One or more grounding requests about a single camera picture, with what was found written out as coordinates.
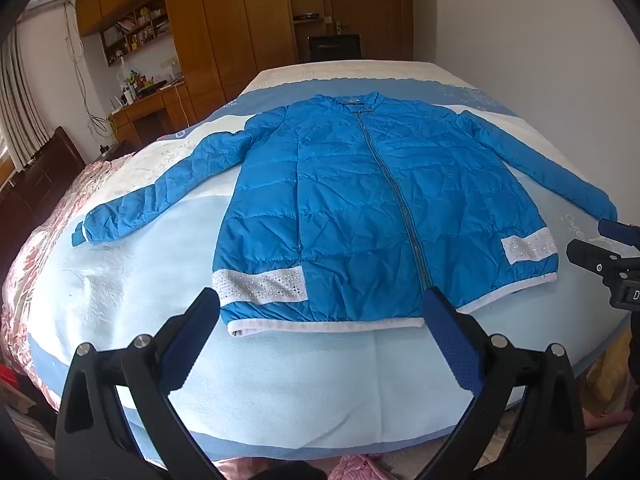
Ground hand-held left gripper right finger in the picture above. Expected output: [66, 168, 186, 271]
[415, 286, 587, 480]

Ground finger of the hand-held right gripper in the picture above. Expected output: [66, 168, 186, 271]
[566, 239, 640, 281]
[598, 218, 640, 252]

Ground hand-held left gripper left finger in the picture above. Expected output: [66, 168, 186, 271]
[55, 287, 226, 480]

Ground blue puffer jacket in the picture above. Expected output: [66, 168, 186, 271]
[71, 91, 618, 337]

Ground yellow patterned bag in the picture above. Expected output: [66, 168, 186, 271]
[584, 329, 632, 413]

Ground pink striped cloth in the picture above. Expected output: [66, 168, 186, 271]
[324, 452, 403, 480]

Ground pink quilt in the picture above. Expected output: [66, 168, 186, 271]
[0, 147, 143, 411]

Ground dark wooden headboard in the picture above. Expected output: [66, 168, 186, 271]
[0, 126, 87, 273]

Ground wooden desk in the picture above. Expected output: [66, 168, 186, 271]
[109, 80, 194, 147]

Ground beige curtain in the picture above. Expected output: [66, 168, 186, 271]
[0, 22, 57, 173]

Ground wooden bookshelf with books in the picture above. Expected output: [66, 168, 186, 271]
[100, 0, 169, 67]

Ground wooden wardrobe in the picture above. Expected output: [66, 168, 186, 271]
[160, 0, 301, 126]

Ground black chair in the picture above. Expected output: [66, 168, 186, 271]
[308, 34, 362, 64]

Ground wooden door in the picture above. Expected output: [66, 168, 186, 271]
[320, 0, 414, 62]

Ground wooden niche shelf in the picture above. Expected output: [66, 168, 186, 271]
[285, 0, 332, 64]

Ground hanging wall cables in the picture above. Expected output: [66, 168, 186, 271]
[62, 5, 118, 137]

